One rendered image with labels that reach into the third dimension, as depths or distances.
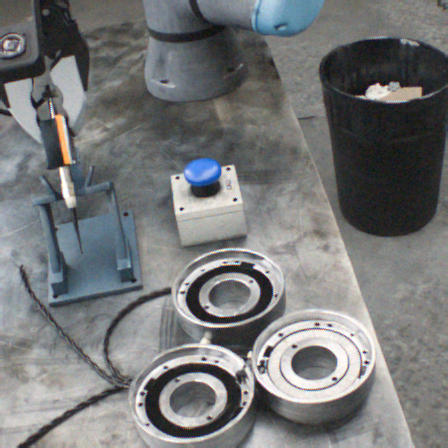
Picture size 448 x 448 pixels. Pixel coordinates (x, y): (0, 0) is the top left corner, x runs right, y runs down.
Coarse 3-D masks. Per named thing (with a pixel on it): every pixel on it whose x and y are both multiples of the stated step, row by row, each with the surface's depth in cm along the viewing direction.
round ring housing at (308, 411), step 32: (288, 320) 69; (320, 320) 69; (352, 320) 67; (256, 352) 66; (288, 352) 67; (320, 352) 68; (256, 384) 65; (320, 384) 64; (352, 384) 63; (288, 416) 63; (320, 416) 62
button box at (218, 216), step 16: (176, 176) 86; (224, 176) 85; (176, 192) 84; (192, 192) 83; (208, 192) 83; (224, 192) 83; (176, 208) 82; (192, 208) 81; (208, 208) 81; (224, 208) 81; (240, 208) 82; (192, 224) 82; (208, 224) 82; (224, 224) 83; (240, 224) 83; (192, 240) 83; (208, 240) 84
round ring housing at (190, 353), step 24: (168, 360) 68; (192, 360) 67; (216, 360) 67; (240, 360) 65; (144, 384) 66; (168, 384) 66; (192, 384) 66; (216, 384) 65; (240, 384) 65; (144, 408) 64; (168, 408) 64; (216, 408) 63; (144, 432) 61; (216, 432) 60; (240, 432) 61
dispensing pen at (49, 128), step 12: (48, 84) 74; (48, 96) 73; (48, 108) 74; (48, 120) 72; (48, 132) 72; (48, 144) 72; (60, 144) 73; (48, 156) 72; (60, 156) 73; (48, 168) 73; (60, 168) 74; (60, 180) 75; (72, 180) 75; (72, 192) 75; (72, 204) 75; (72, 216) 75
